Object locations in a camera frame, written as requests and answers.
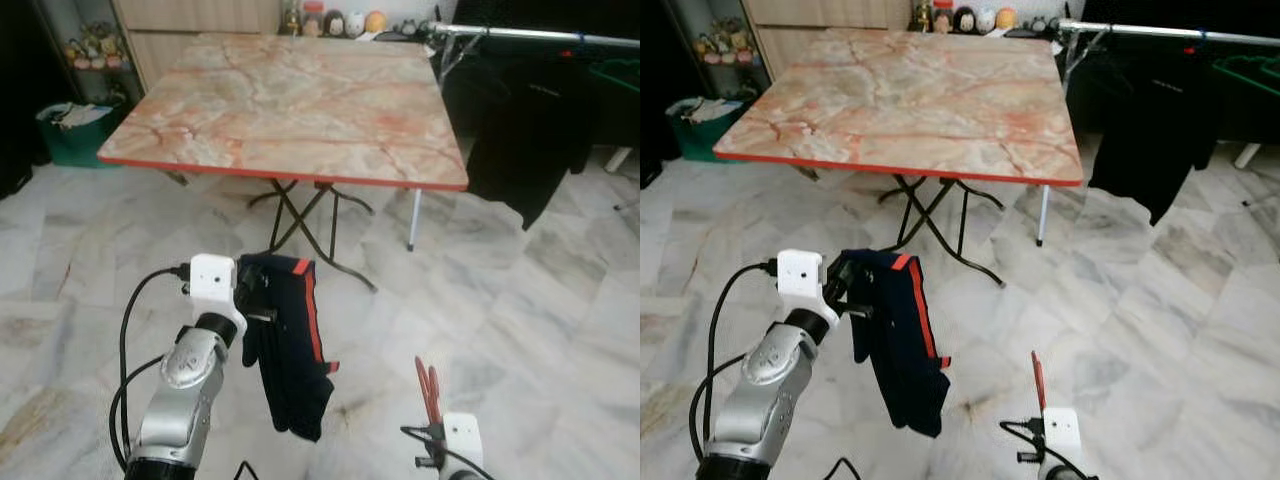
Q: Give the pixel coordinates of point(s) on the marble-pattern folding table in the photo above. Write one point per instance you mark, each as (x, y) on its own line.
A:
(280, 110)
(900, 105)

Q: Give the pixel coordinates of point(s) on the red plastic hanger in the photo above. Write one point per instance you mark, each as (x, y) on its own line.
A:
(1039, 385)
(436, 400)

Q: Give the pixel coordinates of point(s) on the dark display shelf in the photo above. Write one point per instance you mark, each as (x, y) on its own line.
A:
(90, 85)
(720, 78)

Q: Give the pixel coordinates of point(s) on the orange egg figurine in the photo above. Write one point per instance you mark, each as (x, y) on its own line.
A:
(376, 22)
(1007, 18)

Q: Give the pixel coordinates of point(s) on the light wooden cabinet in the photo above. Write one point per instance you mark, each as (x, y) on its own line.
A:
(190, 15)
(820, 12)

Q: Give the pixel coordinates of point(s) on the white crumpled cloth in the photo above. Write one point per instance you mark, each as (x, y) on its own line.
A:
(712, 110)
(80, 115)

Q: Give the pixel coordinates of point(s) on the navy garment with orange stripe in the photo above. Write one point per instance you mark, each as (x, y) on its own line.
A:
(290, 380)
(900, 370)

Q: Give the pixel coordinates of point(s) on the black flat television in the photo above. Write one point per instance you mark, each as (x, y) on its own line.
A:
(1180, 8)
(560, 10)

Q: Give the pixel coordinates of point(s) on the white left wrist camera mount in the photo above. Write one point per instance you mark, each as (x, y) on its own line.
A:
(800, 275)
(212, 280)

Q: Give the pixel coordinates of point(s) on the green plastic basket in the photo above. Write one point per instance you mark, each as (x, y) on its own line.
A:
(700, 140)
(75, 145)

